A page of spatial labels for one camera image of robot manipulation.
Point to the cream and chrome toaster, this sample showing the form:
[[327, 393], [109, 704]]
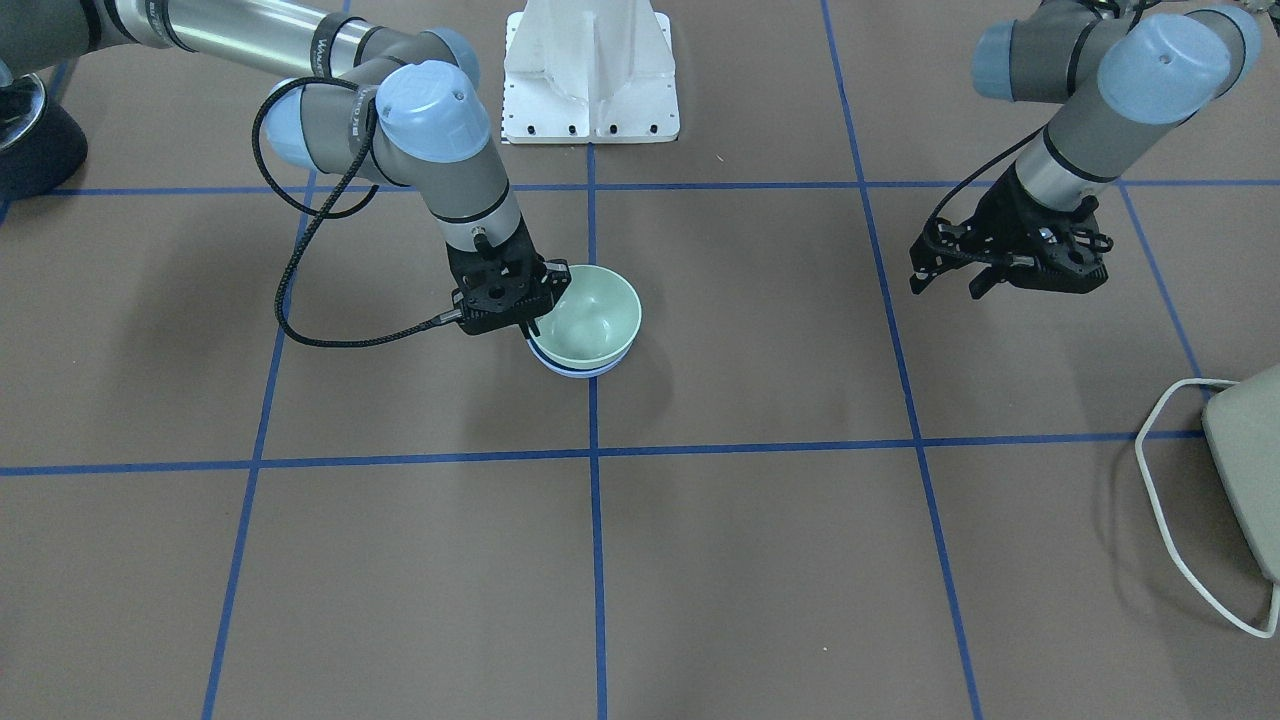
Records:
[[1241, 425]]

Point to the dark blue saucepan with lid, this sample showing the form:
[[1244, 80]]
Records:
[[42, 145]]

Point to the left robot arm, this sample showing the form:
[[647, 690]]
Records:
[[1121, 78]]

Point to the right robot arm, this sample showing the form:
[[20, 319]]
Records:
[[356, 101]]

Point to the blue bowl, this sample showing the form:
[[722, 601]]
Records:
[[567, 371]]

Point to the green bowl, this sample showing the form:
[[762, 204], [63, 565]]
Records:
[[596, 319]]

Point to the white pedestal column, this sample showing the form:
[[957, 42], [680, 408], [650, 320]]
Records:
[[589, 72]]

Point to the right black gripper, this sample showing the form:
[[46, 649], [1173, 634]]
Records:
[[527, 262]]

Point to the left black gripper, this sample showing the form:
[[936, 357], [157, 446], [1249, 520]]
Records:
[[1012, 213]]

